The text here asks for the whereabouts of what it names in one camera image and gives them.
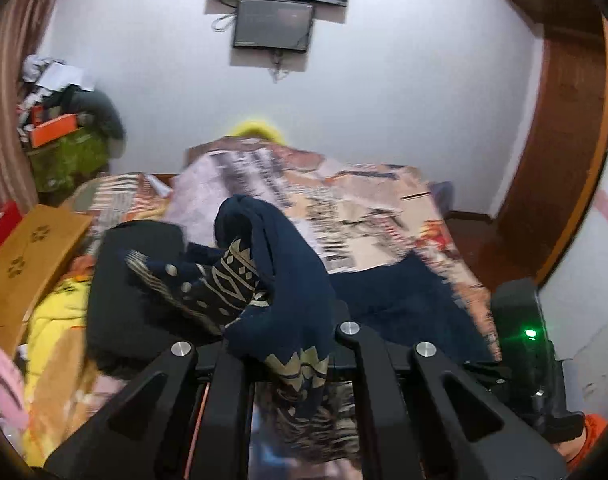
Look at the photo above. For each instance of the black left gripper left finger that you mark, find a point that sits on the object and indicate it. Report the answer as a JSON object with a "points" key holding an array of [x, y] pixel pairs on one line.
{"points": [[186, 416]]}

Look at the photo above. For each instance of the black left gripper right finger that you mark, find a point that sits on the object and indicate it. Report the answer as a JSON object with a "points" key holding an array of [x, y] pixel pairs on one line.
{"points": [[419, 416]]}

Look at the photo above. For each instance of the navy patterned large garment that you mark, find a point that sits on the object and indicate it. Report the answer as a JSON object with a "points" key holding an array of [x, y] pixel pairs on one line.
{"points": [[267, 292]]}

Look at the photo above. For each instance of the person's right hand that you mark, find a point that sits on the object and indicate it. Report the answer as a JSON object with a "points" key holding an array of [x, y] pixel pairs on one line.
{"points": [[570, 449]]}

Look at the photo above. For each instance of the black folded garment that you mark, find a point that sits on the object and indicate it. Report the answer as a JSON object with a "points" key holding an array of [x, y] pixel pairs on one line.
{"points": [[128, 326]]}

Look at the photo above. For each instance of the yellow blanket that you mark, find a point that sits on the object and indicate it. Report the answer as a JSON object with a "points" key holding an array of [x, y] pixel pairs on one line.
{"points": [[59, 375]]}

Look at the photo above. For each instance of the pink white plush item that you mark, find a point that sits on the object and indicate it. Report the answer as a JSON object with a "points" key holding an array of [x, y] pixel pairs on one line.
{"points": [[13, 414]]}

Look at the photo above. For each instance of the newspaper print bed sheet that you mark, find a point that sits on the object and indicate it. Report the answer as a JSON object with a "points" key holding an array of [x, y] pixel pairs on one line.
{"points": [[354, 217]]}

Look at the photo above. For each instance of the cardboard box with paw prints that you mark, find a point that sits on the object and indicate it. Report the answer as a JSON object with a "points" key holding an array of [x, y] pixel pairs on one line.
{"points": [[31, 260]]}

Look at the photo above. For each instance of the red box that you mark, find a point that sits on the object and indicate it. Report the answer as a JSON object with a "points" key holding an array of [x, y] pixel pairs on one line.
{"points": [[1, 227]]}

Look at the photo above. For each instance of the green patterned bag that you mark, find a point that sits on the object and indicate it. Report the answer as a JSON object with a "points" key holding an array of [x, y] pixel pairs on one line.
{"points": [[64, 163]]}

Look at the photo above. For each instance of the yellow plush pillow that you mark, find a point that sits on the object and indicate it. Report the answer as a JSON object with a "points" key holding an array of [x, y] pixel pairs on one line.
{"points": [[257, 129]]}

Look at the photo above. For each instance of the orange shoe box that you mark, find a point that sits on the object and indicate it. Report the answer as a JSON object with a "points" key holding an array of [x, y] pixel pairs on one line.
{"points": [[52, 130]]}

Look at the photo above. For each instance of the dark grey cloth bundle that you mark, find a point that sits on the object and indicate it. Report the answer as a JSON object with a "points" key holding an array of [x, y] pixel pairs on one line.
{"points": [[96, 104]]}

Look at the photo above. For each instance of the striped maroon curtain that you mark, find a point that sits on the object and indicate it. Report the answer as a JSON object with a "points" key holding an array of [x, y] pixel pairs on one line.
{"points": [[22, 27]]}

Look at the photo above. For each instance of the brown wooden door frame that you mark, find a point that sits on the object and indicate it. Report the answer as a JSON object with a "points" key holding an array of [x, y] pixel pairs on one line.
{"points": [[566, 147]]}

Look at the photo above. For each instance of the small wall monitor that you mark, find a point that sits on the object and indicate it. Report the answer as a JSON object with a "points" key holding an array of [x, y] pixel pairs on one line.
{"points": [[273, 25]]}

